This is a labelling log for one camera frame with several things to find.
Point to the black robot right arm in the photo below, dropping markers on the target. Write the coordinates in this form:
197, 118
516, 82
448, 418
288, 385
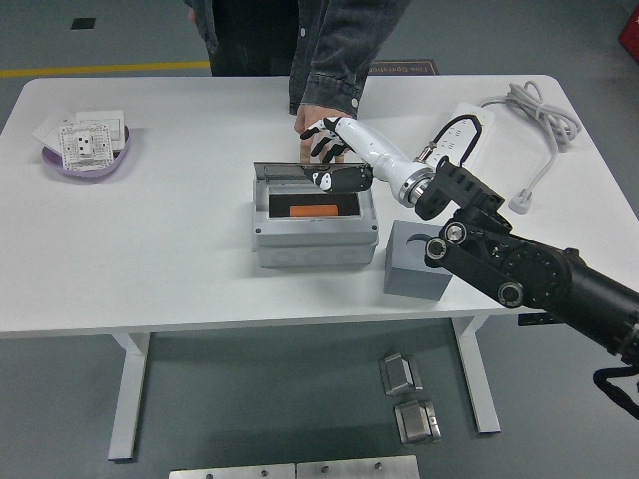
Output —
529, 269

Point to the black table control panel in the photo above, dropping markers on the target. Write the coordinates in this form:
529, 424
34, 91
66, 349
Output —
531, 319

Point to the brown floor sign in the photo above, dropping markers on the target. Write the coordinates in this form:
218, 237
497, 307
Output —
409, 68

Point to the grey electrical box with lid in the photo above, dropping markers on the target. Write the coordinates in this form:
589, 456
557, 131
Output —
309, 234

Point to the person's left forearm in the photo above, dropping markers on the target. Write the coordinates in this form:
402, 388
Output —
344, 55

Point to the grey block holder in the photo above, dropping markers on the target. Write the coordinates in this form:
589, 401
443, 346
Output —
404, 279

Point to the white switch plate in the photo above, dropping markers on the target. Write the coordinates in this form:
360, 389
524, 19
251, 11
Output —
112, 120

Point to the purple bowl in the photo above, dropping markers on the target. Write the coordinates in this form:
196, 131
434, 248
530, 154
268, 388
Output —
115, 162

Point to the small metal bracket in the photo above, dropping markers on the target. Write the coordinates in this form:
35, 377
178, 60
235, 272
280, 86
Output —
399, 374
417, 419

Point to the white socket plate with holes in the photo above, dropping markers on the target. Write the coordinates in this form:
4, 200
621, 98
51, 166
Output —
85, 144

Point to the white table leg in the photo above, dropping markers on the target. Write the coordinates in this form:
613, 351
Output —
481, 399
127, 394

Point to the orange cylinder object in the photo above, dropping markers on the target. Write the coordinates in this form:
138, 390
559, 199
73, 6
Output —
314, 210

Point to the red object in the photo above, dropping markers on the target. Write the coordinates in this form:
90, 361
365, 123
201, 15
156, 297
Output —
630, 32

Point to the white power strip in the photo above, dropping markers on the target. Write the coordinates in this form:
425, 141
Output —
464, 107

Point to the person's left hand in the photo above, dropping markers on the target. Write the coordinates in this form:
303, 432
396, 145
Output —
308, 116

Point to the person's torso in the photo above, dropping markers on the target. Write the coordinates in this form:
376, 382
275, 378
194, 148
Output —
249, 35

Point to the plain white cover plate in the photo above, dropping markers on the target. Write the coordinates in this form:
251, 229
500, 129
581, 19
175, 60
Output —
47, 130

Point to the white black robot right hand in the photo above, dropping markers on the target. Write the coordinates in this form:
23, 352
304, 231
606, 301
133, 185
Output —
379, 149

